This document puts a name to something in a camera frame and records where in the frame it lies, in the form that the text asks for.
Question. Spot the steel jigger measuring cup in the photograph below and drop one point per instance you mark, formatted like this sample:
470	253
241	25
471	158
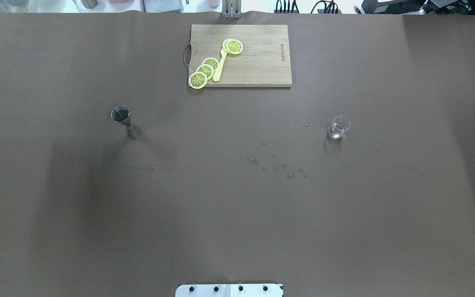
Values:
122	115

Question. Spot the small clear glass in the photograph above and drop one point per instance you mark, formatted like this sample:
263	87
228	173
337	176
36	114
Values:
339	126

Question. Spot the metal tray scale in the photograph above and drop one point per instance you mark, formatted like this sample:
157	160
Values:
163	6

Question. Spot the yellow plastic knife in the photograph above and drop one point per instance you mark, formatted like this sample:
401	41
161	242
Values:
218	71

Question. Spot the lemon slice on knife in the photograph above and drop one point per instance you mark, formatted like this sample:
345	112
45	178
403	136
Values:
232	46

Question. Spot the wooden cutting board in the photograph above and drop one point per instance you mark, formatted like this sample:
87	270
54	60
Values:
264	62

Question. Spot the aluminium frame post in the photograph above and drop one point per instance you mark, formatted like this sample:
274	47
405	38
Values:
231	9

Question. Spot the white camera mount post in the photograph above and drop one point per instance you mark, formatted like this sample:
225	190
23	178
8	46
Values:
230	290

